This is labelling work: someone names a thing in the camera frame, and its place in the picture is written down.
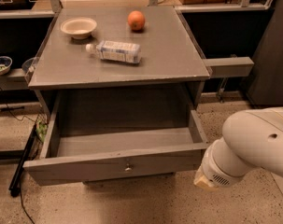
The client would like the white and yellow gripper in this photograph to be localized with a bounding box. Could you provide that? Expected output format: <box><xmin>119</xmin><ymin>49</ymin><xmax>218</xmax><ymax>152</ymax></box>
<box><xmin>193</xmin><ymin>147</ymin><xmax>243</xmax><ymax>191</ymax></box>

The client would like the green power strip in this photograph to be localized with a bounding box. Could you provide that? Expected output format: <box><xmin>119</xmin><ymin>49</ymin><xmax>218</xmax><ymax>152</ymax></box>
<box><xmin>35</xmin><ymin>120</ymin><xmax>48</xmax><ymax>142</ymax></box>

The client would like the grey top drawer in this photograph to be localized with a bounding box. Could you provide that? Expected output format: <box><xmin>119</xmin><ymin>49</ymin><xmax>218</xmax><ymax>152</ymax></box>
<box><xmin>24</xmin><ymin>86</ymin><xmax>208</xmax><ymax>186</ymax></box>

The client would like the grey side shelf bar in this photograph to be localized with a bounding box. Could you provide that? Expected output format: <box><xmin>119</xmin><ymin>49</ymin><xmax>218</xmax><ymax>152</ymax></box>
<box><xmin>203</xmin><ymin>57</ymin><xmax>254</xmax><ymax>78</ymax></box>

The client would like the grey drawer cabinet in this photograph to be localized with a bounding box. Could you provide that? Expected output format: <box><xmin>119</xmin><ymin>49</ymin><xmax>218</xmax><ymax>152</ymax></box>
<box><xmin>29</xmin><ymin>7</ymin><xmax>209</xmax><ymax>124</ymax></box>

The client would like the orange fruit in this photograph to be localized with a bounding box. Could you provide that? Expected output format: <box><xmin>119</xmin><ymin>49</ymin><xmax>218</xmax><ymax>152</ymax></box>
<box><xmin>127</xmin><ymin>10</ymin><xmax>145</xmax><ymax>31</ymax></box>

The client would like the blue patterned bowl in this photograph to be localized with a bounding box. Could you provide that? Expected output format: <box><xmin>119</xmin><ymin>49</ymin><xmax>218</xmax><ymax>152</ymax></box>
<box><xmin>0</xmin><ymin>56</ymin><xmax>12</xmax><ymax>76</ymax></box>

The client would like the clear plastic water bottle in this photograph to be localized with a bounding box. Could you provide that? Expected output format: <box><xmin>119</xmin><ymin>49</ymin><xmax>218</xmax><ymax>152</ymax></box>
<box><xmin>85</xmin><ymin>40</ymin><xmax>141</xmax><ymax>64</ymax></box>

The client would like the clear plastic container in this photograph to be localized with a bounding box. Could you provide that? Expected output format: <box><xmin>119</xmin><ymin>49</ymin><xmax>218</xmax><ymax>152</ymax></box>
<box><xmin>21</xmin><ymin>57</ymin><xmax>39</xmax><ymax>77</ymax></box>

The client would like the black floor bar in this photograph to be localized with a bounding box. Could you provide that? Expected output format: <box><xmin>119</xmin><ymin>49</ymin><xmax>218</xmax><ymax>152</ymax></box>
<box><xmin>8</xmin><ymin>125</ymin><xmax>36</xmax><ymax>197</ymax></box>

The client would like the beige paper bowl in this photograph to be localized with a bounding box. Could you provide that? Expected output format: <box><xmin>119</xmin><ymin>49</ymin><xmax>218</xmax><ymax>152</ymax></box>
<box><xmin>61</xmin><ymin>17</ymin><xmax>97</xmax><ymax>40</ymax></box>

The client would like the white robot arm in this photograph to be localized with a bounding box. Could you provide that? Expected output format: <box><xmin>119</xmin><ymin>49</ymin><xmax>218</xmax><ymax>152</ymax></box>
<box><xmin>194</xmin><ymin>107</ymin><xmax>283</xmax><ymax>190</ymax></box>

